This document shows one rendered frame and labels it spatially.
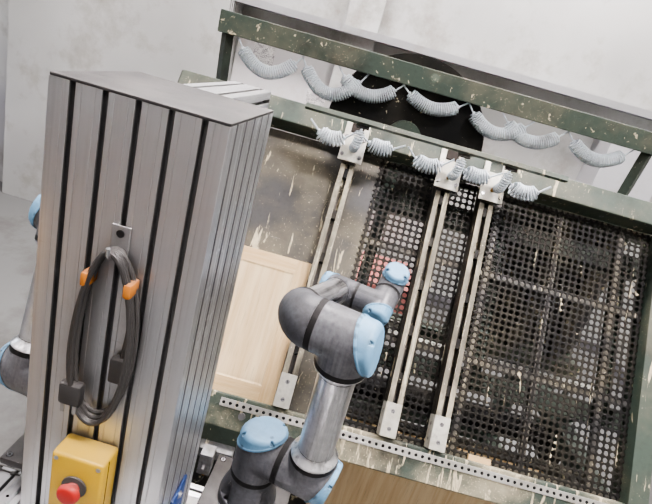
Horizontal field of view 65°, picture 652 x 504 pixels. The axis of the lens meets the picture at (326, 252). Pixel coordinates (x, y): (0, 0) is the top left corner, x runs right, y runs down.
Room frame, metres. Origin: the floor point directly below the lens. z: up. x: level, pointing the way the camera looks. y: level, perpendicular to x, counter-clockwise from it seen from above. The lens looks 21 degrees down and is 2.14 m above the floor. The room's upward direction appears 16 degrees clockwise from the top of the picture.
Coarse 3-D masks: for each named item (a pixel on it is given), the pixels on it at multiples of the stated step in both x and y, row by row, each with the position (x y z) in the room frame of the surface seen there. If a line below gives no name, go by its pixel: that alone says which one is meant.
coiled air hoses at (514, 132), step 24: (240, 48) 2.59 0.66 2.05; (264, 72) 2.62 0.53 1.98; (288, 72) 2.58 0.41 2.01; (312, 72) 2.57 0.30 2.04; (336, 96) 2.56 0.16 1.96; (360, 96) 2.57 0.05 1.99; (408, 96) 2.61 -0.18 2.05; (480, 120) 2.58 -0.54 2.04; (528, 144) 2.58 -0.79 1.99; (552, 144) 2.59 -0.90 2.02; (576, 144) 2.59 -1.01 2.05
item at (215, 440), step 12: (204, 432) 1.50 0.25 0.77; (216, 432) 1.50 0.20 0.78; (228, 432) 1.50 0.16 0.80; (204, 444) 1.45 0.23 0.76; (216, 444) 1.49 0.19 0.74; (228, 444) 1.50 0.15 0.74; (204, 456) 1.40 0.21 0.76; (216, 456) 1.46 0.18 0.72; (228, 456) 1.46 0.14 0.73; (204, 468) 1.38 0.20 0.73
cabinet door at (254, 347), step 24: (240, 264) 1.87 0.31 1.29; (264, 264) 1.88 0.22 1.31; (288, 264) 1.90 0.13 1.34; (240, 288) 1.82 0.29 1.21; (264, 288) 1.84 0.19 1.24; (288, 288) 1.85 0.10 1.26; (240, 312) 1.77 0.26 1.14; (264, 312) 1.78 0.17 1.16; (240, 336) 1.72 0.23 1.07; (264, 336) 1.73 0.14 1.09; (240, 360) 1.67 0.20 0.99; (264, 360) 1.69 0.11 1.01; (216, 384) 1.61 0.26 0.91; (240, 384) 1.62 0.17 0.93; (264, 384) 1.64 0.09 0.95
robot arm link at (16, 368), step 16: (32, 208) 1.11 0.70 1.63; (32, 224) 1.12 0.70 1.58; (32, 288) 1.08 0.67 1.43; (32, 304) 1.07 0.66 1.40; (16, 336) 1.07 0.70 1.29; (0, 352) 1.06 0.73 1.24; (16, 352) 1.03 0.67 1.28; (0, 368) 1.02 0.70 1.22; (16, 368) 1.02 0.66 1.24; (16, 384) 1.01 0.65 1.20
